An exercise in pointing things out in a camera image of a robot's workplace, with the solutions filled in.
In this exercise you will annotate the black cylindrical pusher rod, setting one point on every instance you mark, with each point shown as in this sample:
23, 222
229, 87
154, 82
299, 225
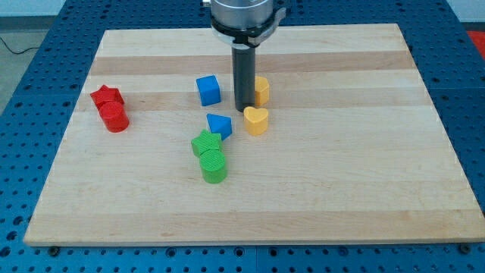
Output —
243, 77

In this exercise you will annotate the green star block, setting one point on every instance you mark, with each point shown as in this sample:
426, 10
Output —
206, 141

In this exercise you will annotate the red star block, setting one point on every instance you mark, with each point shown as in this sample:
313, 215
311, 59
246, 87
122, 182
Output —
106, 94

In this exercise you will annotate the yellow pentagon block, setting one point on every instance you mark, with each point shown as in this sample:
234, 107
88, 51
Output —
262, 90

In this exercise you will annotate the blue cube block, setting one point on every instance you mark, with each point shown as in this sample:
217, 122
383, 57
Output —
209, 90

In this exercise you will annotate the yellow heart block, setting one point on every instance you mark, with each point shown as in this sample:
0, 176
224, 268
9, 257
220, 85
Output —
256, 120

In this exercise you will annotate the blue triangle block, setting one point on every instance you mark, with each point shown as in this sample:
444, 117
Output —
220, 124

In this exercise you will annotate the green cylinder block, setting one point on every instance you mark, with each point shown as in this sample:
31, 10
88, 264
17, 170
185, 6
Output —
213, 166

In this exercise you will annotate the wooden board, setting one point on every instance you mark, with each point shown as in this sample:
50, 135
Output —
355, 151

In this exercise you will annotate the red cylinder block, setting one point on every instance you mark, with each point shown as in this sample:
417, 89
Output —
114, 117

